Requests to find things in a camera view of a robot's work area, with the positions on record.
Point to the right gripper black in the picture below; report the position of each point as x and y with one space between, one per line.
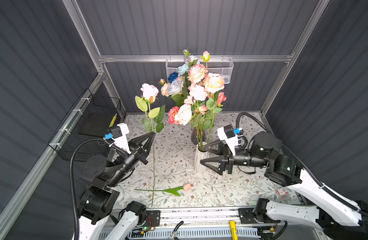
223 150

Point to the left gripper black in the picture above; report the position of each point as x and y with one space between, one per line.
138 151

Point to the white ribbed ceramic vase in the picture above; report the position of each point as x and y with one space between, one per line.
199 155

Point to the coral red rose stem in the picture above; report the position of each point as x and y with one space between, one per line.
172 115

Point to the pink tulip stem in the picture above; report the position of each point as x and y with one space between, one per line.
173 191

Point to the peach spray rose stem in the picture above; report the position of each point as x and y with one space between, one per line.
202 109

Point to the deep pink rose stem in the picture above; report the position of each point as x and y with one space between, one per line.
218 104

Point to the cream white rose stem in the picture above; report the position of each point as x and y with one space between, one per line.
184 115

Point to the pale pink rose stem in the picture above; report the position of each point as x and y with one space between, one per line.
151 121

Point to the white peony flower stem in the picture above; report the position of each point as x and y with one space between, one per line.
165 87

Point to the pink carnation flower stem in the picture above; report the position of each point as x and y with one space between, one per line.
196 93

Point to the pale blue white rose stem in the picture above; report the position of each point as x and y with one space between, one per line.
175 90

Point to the peach pink peony stem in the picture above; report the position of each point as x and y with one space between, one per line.
202 80

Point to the white green peony stem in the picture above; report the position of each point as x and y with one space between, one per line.
189 61

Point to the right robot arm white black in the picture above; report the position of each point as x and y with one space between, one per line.
338 217

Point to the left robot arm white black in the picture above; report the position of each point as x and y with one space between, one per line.
102 175

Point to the pink glass vase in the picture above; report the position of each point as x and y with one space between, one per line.
194 137

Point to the yellow marker in black basket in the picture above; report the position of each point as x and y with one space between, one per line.
113 120

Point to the floral patterned table mat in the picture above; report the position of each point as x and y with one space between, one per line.
170 165

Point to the yellow tool at front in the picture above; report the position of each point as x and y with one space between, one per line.
233 230

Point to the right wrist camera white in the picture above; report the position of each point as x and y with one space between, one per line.
232 136

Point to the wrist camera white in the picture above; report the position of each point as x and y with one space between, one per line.
232 136
118 133

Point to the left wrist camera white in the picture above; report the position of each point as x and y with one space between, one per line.
118 133

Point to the black wire basket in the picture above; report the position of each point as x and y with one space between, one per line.
89 119

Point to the white wire mesh basket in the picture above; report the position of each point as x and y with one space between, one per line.
224 67

